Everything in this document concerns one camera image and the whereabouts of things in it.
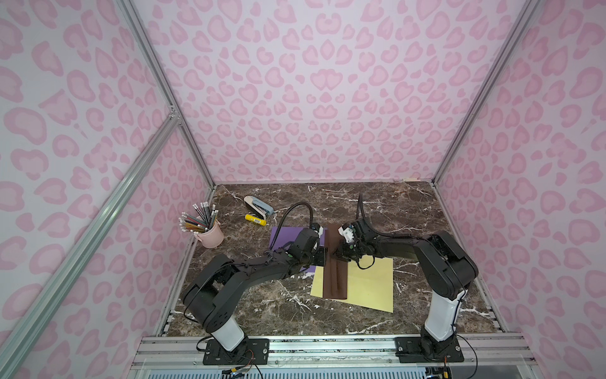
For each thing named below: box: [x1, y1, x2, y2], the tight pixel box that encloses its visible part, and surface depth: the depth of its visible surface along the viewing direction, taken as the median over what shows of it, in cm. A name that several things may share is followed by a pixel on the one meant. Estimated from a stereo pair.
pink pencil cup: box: [194, 219, 225, 249], surface depth 94 cm
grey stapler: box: [243, 195, 274, 220], surface depth 109 cm
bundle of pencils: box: [178, 201, 219, 233], surface depth 93 cm
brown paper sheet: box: [322, 224, 348, 300], surface depth 89 cm
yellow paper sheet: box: [310, 257, 394, 313], surface depth 87 cm
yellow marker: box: [244, 213, 268, 227], surface depth 106 cm
